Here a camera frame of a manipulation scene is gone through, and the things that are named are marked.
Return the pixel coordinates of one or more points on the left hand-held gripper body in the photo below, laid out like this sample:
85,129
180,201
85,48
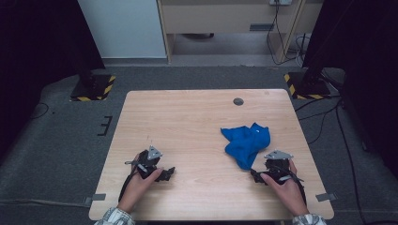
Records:
147,164

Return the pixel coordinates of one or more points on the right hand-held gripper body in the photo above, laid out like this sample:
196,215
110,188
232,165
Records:
278,165

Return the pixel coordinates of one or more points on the blue cloth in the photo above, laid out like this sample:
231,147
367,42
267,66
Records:
245,142

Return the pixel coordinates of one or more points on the person's left hand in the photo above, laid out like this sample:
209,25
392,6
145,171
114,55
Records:
136,190

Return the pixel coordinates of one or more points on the person's right hand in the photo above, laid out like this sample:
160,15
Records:
289,195

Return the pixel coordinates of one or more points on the grey tape piece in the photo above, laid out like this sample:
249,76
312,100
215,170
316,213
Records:
97,197
326,197

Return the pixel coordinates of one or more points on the grey round table grommet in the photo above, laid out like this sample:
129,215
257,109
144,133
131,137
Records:
238,101

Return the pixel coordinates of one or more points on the black striped stand base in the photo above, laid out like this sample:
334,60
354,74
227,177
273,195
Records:
94,89
308,87

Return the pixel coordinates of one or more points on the black curtain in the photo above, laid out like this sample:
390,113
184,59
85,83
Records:
369,62
37,56

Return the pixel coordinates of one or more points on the white panel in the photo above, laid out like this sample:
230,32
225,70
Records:
125,28

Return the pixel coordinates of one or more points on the beige wooden cabinet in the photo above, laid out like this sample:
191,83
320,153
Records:
219,17

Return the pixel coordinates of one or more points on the white power strip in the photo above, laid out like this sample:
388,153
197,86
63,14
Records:
280,2

